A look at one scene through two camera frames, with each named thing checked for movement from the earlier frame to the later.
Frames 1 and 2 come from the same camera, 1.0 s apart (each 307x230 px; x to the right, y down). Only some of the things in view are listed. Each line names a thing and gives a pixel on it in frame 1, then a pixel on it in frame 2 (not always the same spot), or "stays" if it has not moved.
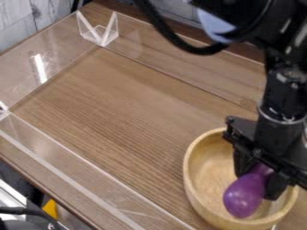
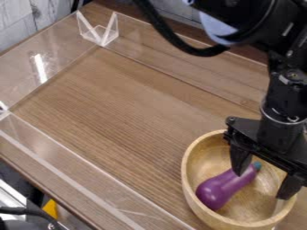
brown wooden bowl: [209, 172] stays
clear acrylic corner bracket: [99, 34] stays
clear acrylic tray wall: [105, 204] stays
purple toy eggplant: [245, 191] → [213, 192]
